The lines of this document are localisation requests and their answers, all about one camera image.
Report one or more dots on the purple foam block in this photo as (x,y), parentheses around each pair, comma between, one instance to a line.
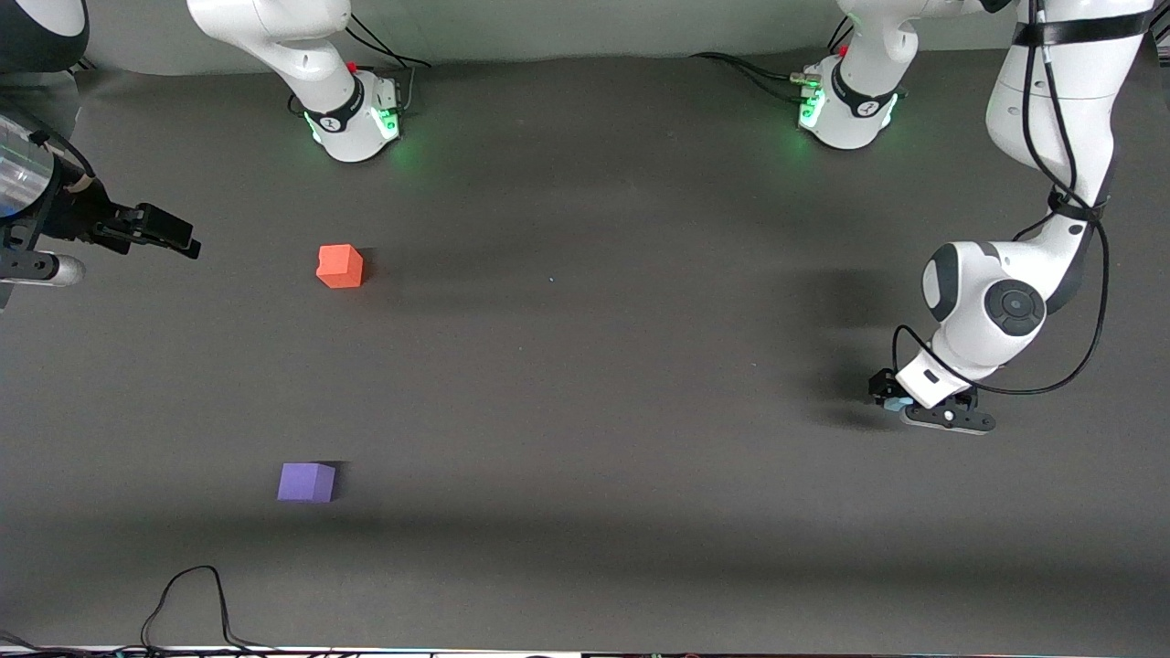
(305,482)

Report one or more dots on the orange foam block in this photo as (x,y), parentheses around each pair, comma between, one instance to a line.
(339,266)

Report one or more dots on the dark grey table mat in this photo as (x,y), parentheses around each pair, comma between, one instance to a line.
(640,457)

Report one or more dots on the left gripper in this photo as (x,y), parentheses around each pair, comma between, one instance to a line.
(883,387)

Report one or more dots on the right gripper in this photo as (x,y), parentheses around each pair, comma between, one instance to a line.
(75,219)

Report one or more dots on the aluminium frame rail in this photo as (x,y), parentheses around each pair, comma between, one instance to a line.
(80,63)

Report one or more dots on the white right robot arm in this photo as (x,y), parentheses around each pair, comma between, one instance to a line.
(302,55)

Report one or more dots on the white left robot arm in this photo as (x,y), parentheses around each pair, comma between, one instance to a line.
(1051,119)

